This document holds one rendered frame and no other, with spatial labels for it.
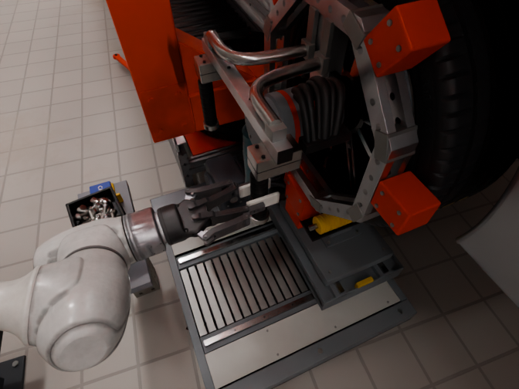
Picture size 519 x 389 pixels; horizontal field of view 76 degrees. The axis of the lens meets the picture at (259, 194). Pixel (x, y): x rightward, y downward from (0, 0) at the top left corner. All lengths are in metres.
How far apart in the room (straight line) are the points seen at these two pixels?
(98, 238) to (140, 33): 0.65
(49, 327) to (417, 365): 1.28
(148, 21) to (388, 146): 0.74
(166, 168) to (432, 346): 1.51
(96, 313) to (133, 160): 1.62
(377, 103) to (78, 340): 0.55
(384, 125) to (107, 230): 0.50
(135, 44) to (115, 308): 0.79
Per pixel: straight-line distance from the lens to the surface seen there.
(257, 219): 0.72
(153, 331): 1.48
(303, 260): 1.38
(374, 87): 0.62
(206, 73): 0.84
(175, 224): 0.62
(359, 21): 0.63
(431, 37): 0.58
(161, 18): 1.08
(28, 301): 0.51
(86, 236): 0.62
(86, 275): 0.51
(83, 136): 2.32
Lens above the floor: 1.36
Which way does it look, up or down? 52 degrees down
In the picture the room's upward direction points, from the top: straight up
